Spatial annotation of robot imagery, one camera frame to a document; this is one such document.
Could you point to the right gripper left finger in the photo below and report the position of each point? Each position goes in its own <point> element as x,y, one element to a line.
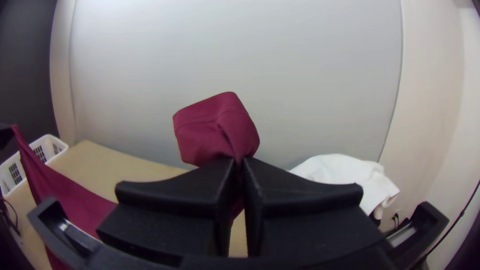
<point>168,210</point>

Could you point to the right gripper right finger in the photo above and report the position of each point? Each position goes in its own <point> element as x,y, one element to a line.
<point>307,213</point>

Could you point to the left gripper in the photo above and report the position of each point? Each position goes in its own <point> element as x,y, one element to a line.
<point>5,135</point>

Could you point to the maroon t-shirt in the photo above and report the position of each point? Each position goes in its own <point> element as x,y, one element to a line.
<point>213,127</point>

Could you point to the white laundry basket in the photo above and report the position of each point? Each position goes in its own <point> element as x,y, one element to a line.
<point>48,144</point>

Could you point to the heap of clothes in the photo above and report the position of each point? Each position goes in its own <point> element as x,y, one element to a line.
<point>345,168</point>

